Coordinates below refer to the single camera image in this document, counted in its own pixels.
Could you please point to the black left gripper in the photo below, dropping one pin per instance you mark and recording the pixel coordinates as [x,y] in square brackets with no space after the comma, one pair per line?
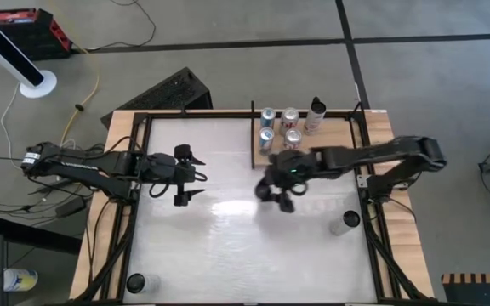
[166,170]

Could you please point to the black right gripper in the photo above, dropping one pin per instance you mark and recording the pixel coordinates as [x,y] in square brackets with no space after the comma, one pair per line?
[294,168]

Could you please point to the blue silver beverage can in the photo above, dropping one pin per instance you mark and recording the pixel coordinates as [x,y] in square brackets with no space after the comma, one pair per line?
[267,115]
[266,139]

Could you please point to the silver red Diet Coke can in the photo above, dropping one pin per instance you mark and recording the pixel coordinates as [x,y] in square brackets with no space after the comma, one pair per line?
[292,138]
[289,119]

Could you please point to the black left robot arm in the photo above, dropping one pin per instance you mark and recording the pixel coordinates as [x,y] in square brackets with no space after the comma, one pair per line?
[79,168]

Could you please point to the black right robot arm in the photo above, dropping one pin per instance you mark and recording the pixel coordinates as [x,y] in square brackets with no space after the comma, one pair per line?
[377,153]

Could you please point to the wooden shelf board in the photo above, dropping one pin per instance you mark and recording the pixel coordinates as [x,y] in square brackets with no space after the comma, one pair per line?
[338,134]

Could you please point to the black power brick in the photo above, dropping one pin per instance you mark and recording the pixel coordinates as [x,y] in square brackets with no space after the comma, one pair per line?
[71,207]

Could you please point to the wooden table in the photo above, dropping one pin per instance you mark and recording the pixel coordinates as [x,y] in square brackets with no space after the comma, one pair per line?
[406,263]

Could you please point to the white black pole floor stand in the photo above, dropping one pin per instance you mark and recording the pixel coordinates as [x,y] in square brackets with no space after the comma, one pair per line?
[37,85]

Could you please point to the white yellow can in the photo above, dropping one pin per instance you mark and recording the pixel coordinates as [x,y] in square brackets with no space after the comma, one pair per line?
[19,279]

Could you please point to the red black toolbox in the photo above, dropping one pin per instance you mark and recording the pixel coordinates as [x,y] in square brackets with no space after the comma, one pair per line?
[28,34]

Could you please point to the black box wooden slats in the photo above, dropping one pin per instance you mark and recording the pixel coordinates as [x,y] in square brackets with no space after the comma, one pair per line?
[479,293]

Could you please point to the black aluminium table frame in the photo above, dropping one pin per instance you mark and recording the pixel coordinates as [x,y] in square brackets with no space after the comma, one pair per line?
[219,114]

